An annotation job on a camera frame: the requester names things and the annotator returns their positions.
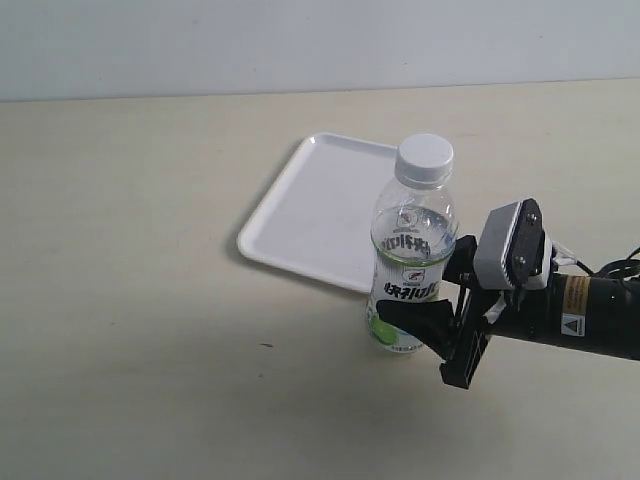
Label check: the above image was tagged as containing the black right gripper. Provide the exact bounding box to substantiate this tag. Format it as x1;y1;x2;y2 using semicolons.
376;235;555;390

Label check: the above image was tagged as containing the clear plastic drink bottle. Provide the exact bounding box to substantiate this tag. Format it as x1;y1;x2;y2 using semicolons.
365;169;461;356

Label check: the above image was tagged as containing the white bottle cap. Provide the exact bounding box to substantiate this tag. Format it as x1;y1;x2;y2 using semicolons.
395;133;454;183

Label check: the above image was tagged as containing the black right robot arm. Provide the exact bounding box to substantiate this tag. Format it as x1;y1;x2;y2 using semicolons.
376;235;639;389

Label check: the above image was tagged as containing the white rectangular plastic tray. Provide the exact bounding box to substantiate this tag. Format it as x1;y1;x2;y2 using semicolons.
237;132;396;293

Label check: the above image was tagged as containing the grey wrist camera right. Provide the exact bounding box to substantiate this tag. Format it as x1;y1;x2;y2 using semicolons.
473;198;544;290

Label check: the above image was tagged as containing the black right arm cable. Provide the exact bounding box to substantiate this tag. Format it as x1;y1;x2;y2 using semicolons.
554;243;640;281

